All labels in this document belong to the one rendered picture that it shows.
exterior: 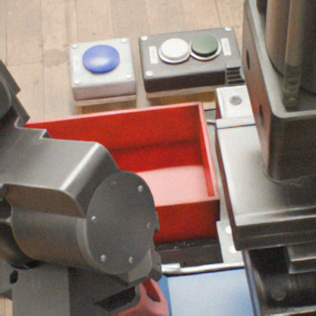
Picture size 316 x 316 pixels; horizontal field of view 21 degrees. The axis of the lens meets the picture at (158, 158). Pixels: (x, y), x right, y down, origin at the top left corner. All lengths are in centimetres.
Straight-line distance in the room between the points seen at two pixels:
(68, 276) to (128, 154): 37
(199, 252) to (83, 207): 37
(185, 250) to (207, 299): 14
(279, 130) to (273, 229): 9
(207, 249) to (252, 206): 32
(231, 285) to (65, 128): 26
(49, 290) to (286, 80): 21
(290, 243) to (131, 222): 10
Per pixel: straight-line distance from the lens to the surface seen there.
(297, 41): 39
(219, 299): 68
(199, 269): 70
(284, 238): 50
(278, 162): 44
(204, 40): 94
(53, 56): 99
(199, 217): 79
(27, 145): 49
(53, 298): 53
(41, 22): 104
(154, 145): 88
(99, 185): 46
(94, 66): 92
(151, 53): 94
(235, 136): 53
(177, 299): 68
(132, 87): 92
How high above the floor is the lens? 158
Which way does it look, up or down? 51 degrees down
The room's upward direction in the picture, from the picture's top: 5 degrees counter-clockwise
